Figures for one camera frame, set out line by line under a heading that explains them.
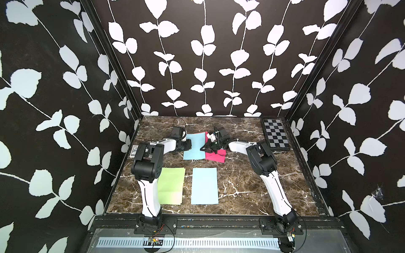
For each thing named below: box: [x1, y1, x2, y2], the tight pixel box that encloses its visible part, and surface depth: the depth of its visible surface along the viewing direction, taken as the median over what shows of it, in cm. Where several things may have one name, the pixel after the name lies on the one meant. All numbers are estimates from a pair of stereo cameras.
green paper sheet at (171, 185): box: [158, 167, 186, 206], surface depth 91 cm
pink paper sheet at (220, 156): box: [205, 148, 227, 163], surface depth 100 cm
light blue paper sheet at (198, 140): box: [182, 132, 206, 161], surface depth 105 cm
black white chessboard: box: [262, 118, 292, 151], surface depth 109 cm
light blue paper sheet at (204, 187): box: [190, 167, 219, 206], surface depth 88 cm
